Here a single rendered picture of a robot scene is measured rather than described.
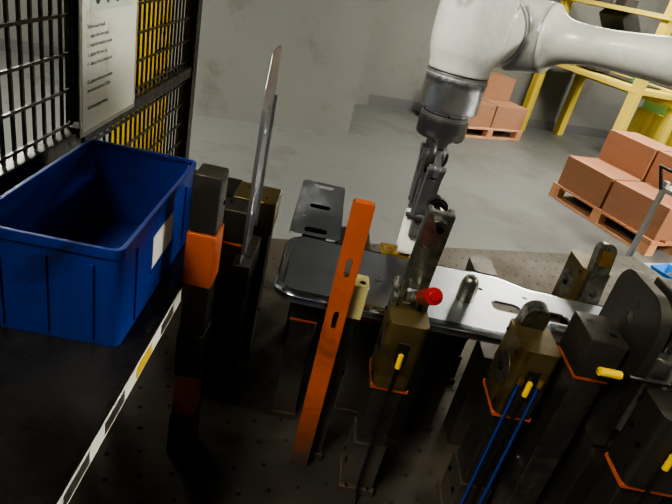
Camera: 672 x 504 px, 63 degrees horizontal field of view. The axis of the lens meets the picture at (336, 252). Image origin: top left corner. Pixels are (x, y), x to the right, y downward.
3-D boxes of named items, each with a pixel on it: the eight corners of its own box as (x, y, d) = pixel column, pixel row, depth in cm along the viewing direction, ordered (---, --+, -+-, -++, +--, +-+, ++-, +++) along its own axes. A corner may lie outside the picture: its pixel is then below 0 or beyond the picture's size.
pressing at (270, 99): (255, 235, 102) (285, 43, 86) (242, 265, 91) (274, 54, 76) (252, 235, 102) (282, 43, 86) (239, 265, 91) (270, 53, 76)
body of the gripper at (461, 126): (475, 123, 79) (456, 183, 83) (466, 110, 87) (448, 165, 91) (424, 112, 79) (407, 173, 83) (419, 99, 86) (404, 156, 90)
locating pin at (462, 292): (468, 302, 100) (480, 271, 97) (471, 312, 97) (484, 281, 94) (451, 299, 100) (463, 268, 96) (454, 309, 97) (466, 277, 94)
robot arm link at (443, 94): (482, 74, 84) (470, 112, 87) (424, 61, 84) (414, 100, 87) (494, 85, 76) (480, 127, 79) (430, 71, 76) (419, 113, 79)
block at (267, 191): (256, 335, 124) (282, 188, 108) (249, 358, 117) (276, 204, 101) (221, 328, 124) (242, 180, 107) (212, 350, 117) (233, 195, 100)
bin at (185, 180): (191, 235, 91) (198, 160, 85) (119, 350, 64) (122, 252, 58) (89, 214, 90) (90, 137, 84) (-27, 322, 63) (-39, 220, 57)
